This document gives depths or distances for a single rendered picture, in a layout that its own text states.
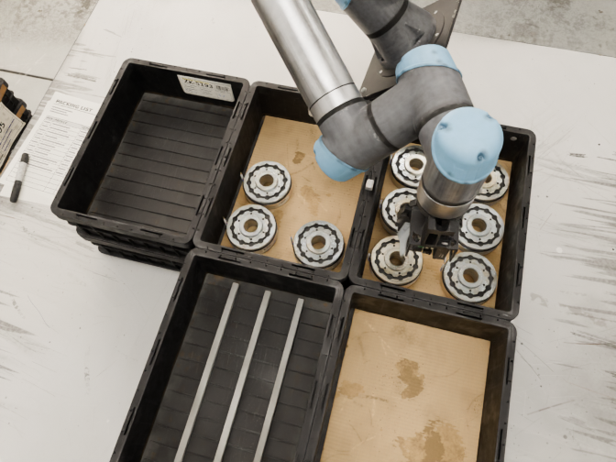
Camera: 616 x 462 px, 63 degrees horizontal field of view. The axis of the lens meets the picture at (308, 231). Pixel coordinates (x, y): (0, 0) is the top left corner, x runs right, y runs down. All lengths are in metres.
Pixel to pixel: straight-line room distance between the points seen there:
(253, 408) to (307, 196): 0.44
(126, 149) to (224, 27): 0.53
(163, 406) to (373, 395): 0.39
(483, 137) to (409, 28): 0.64
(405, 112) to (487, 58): 0.89
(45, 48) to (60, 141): 1.38
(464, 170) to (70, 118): 1.16
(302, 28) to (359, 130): 0.16
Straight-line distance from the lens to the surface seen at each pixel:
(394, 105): 0.67
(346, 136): 0.69
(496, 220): 1.08
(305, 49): 0.73
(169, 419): 1.02
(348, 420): 0.97
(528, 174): 1.08
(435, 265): 1.05
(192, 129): 1.23
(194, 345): 1.02
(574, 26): 2.77
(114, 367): 1.20
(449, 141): 0.58
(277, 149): 1.15
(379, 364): 0.98
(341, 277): 0.91
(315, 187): 1.10
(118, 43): 1.65
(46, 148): 1.51
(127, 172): 1.21
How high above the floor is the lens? 1.80
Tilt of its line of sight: 66 degrees down
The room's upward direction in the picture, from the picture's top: 7 degrees counter-clockwise
